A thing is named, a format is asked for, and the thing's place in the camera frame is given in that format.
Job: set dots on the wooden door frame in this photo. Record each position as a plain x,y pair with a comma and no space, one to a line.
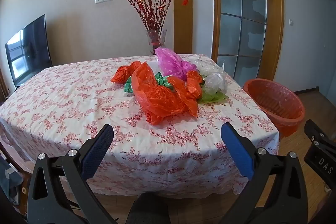
275,16

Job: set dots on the blue grey cloth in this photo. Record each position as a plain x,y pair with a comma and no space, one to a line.
10,182

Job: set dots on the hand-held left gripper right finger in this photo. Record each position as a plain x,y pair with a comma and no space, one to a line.
237,150

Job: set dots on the frosted glass door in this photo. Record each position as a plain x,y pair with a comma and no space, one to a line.
231,29

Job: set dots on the wooden wall post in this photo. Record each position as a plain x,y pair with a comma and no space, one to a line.
182,29

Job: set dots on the red decorative branches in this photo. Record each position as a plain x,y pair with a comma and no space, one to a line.
151,8

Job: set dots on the small red-orange plastic bag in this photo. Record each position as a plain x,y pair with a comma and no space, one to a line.
122,75

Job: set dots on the light green plastic bag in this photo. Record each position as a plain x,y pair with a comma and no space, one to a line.
212,98

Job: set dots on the glass vase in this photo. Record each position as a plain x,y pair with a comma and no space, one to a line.
156,41

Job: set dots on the trash basket with red liner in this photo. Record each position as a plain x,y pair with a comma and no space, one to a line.
273,100

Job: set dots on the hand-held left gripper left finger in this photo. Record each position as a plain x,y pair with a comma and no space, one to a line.
98,150

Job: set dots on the pink plastic bag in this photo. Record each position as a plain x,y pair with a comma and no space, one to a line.
168,64

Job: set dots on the clear printed plastic bag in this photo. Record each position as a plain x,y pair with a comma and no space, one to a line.
207,66

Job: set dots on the floral tablecloth on table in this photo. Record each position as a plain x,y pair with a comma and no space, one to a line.
65,108

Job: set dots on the flat screen television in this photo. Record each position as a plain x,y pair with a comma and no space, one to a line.
29,50

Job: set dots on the dark wooden baseboard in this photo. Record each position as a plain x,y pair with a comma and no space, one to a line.
307,90

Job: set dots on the large orange plastic bag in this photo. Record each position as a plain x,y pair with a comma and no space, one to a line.
157,98

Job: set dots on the person's leg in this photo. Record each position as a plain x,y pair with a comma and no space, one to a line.
147,211

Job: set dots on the white plastic bag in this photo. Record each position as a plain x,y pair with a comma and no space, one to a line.
155,67

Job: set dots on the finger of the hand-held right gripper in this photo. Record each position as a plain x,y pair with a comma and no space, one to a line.
319,132

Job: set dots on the shiny green plastic bag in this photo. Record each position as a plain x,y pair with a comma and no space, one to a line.
130,86

